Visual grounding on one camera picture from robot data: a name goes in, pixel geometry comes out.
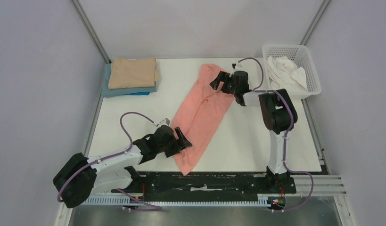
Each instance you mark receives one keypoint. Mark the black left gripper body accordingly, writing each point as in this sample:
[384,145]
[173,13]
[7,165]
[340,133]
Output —
[172,143]

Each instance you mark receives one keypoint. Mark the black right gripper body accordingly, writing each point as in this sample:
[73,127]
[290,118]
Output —
[224,83]

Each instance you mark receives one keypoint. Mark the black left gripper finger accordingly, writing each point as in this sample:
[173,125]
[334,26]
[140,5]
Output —
[182,141]
[173,150]

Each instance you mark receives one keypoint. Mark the pink t shirt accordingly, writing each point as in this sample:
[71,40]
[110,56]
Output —
[199,117]

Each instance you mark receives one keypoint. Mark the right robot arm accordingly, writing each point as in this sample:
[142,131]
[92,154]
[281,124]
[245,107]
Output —
[279,116]

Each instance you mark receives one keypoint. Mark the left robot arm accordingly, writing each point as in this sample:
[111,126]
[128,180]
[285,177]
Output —
[83,176]

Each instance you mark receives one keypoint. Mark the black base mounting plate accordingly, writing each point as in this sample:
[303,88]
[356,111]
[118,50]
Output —
[198,196]

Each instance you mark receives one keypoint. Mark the white t shirt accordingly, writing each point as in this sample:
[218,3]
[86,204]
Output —
[285,74]

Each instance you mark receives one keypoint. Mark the white plastic laundry basket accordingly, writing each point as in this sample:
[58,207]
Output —
[301,56]

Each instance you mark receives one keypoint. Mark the blue folded t shirt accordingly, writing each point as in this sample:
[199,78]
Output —
[139,91]

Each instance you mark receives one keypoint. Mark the beige folded t shirt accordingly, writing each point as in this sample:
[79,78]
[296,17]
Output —
[136,73]

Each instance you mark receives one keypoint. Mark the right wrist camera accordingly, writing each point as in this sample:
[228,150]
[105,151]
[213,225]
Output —
[236,67]

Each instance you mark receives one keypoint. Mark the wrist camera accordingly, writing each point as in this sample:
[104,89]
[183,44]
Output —
[165,121]
[236,67]

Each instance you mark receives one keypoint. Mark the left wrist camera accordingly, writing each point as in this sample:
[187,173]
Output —
[165,121]

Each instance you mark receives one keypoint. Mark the white slotted cable duct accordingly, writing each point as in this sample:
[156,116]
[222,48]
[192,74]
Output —
[123,200]

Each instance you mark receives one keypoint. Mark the aluminium frame rail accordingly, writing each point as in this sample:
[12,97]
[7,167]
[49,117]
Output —
[320,184]

